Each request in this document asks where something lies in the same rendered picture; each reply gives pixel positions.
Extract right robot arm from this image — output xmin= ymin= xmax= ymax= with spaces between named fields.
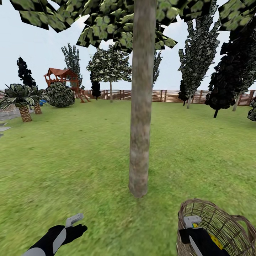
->
xmin=179 ymin=214 xmax=231 ymax=256

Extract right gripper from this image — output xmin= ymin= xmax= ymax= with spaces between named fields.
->
xmin=179 ymin=228 xmax=191 ymax=244

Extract wicker basket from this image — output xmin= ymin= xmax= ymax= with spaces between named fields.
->
xmin=176 ymin=198 xmax=256 ymax=256

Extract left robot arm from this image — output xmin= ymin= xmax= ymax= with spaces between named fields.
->
xmin=22 ymin=213 xmax=87 ymax=256

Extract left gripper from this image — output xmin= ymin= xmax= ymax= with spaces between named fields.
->
xmin=67 ymin=224 xmax=87 ymax=244

